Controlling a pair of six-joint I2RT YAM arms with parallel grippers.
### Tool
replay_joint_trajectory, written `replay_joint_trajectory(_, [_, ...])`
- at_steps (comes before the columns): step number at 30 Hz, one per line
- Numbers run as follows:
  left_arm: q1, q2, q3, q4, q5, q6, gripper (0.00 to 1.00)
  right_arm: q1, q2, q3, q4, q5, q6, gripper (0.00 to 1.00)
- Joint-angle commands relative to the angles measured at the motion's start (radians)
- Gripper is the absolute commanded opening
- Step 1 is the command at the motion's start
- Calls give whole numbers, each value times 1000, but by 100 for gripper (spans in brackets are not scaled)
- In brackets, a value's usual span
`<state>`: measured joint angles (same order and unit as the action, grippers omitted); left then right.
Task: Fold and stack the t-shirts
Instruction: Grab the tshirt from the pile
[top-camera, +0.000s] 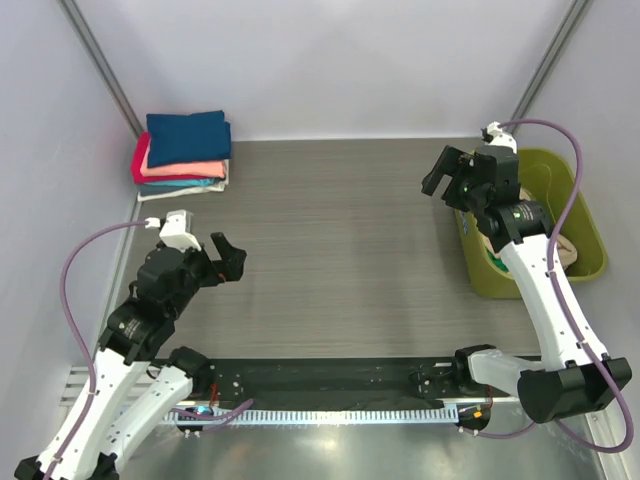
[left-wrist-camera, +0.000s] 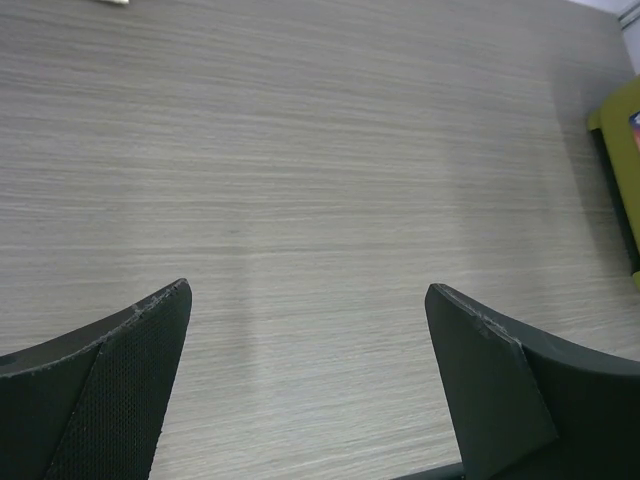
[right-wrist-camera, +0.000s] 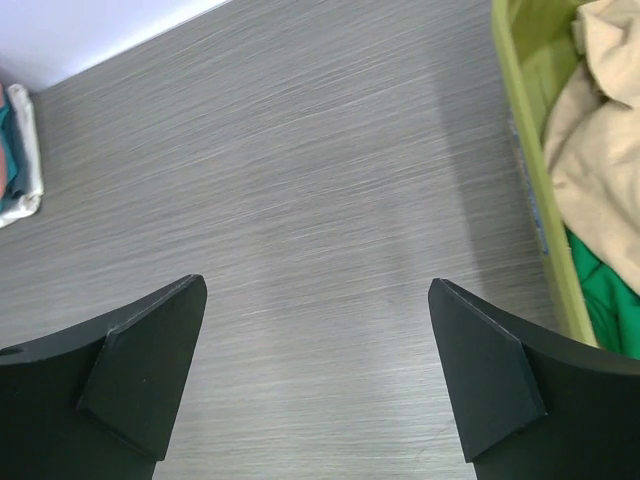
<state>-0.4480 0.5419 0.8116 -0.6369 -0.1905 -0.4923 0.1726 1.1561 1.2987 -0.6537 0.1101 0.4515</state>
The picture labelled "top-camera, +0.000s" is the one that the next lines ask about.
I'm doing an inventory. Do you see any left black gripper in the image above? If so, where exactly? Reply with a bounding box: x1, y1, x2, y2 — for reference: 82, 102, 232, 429
167, 231, 246, 317

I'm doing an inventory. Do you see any beige t shirt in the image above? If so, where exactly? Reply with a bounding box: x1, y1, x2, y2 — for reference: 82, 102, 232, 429
481, 188, 578, 270

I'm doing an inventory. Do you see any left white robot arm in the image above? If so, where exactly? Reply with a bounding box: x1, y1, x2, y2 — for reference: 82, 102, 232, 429
14, 232, 247, 479

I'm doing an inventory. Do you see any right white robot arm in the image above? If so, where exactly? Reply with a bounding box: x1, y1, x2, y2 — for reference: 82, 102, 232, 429
422, 145, 632, 424

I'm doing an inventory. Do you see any olive green plastic bin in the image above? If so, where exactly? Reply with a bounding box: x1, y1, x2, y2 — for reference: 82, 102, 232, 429
454, 148, 608, 299

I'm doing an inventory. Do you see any salmon pink folded shirt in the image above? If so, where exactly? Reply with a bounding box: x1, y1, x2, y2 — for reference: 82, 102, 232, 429
141, 151, 228, 180

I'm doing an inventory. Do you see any green t shirt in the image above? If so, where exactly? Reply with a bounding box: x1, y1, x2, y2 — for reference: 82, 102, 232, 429
487, 251, 509, 273

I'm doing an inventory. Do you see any teal folded shirt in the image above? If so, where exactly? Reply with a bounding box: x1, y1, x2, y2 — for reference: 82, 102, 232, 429
138, 179, 217, 197

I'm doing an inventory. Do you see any navy blue folded shirt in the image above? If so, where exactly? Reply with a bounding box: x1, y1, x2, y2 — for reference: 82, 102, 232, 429
146, 110, 232, 167

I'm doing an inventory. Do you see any crimson folded shirt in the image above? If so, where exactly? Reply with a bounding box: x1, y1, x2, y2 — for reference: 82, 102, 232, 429
130, 132, 150, 184

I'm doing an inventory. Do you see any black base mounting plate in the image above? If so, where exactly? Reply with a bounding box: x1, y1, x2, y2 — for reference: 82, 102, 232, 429
197, 357, 508, 411

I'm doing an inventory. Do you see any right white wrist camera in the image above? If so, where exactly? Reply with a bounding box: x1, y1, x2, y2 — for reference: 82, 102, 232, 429
481, 121, 518, 153

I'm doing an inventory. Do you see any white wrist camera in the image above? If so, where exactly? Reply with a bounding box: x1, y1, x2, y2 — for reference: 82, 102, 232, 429
159, 210, 201, 252
481, 121, 518, 153

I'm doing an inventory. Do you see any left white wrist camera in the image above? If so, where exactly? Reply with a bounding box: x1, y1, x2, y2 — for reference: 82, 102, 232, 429
159, 210, 201, 252

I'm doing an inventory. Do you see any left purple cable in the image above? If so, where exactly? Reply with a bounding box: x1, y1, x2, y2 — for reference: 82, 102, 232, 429
48, 221, 162, 477

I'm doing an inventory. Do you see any aluminium extrusion rail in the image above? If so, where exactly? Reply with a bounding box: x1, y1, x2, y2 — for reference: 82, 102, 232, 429
60, 367, 89, 407

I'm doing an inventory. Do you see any white slotted cable duct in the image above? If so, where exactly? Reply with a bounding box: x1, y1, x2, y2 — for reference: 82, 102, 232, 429
159, 406, 459, 427

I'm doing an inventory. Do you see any right aluminium frame post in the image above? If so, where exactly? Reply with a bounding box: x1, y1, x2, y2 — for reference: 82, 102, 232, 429
511, 0, 593, 120

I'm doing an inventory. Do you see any aluminium frame post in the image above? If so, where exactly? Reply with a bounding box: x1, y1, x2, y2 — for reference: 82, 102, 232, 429
511, 0, 593, 120
57, 0, 143, 137

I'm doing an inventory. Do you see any left aluminium frame post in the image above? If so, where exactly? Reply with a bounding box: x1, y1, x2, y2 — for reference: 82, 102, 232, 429
57, 0, 143, 137

